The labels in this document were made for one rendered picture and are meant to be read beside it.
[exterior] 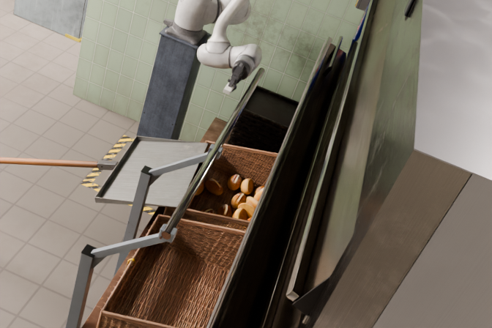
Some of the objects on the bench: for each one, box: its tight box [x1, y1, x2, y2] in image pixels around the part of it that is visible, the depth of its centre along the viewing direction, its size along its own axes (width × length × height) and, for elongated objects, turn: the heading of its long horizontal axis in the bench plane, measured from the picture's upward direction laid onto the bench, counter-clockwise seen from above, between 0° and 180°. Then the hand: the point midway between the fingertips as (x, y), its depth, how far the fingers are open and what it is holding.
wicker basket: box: [97, 214, 246, 328], centre depth 231 cm, size 49×56×28 cm
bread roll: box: [228, 174, 242, 190], centre depth 305 cm, size 10×7×6 cm, turn 140°
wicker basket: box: [160, 141, 278, 262], centre depth 282 cm, size 49×56×28 cm
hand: (228, 88), depth 257 cm, fingers closed
